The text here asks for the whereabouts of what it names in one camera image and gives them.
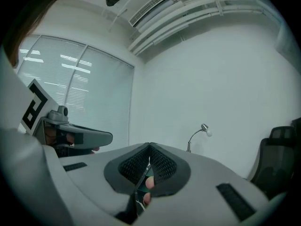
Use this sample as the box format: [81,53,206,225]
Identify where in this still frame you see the black office chair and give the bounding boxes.
[249,125,298,200]

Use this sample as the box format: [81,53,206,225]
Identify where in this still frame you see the person's left hand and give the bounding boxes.
[44,125,76,148]

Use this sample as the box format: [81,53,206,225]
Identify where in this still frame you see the silver gooseneck desk lamp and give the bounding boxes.
[187,123,212,153]

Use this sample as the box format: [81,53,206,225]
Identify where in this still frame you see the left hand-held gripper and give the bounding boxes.
[20,79,113,158]

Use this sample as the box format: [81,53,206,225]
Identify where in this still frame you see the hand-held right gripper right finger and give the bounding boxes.
[138,142,273,226]

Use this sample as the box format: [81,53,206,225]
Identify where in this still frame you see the person's white shirt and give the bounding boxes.
[0,48,32,136]

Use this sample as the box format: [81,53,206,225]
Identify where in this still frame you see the white ceiling air vent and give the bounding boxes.
[128,0,189,32]

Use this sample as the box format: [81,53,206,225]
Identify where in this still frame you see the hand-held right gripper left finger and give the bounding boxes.
[58,142,151,225]

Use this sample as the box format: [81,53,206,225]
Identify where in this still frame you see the white ceiling pipes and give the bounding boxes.
[128,0,271,56]

